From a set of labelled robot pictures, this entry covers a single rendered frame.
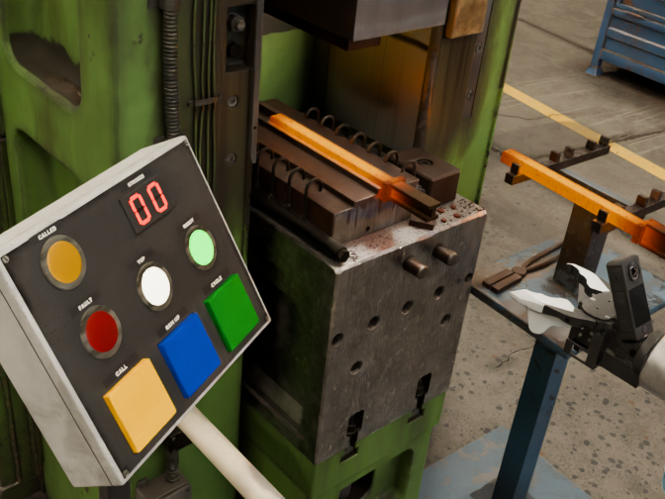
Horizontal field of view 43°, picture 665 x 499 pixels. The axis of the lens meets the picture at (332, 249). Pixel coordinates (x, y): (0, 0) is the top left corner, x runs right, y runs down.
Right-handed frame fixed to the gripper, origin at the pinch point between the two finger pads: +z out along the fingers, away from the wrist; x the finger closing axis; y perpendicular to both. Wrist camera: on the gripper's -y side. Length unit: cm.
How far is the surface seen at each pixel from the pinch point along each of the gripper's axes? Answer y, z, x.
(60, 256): -17, 16, -66
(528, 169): 3.4, 27.6, 34.1
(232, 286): -3.7, 18.0, -43.2
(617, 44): 77, 195, 361
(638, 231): 3.0, 1.4, 31.1
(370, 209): 3.3, 32.3, -4.1
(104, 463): 2, 5, -69
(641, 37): 68, 180, 360
